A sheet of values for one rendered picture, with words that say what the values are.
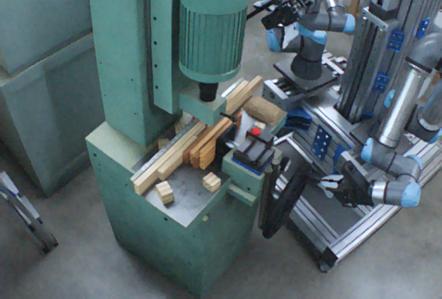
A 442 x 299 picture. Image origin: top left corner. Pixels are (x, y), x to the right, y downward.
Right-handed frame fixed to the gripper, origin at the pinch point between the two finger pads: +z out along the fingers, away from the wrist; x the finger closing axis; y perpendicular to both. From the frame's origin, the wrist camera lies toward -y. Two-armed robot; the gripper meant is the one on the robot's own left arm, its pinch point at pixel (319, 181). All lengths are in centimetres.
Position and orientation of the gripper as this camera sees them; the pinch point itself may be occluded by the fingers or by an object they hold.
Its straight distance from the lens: 131.8
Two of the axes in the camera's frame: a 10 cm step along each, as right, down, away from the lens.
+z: -7.4, -0.4, 6.7
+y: 3.6, 8.2, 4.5
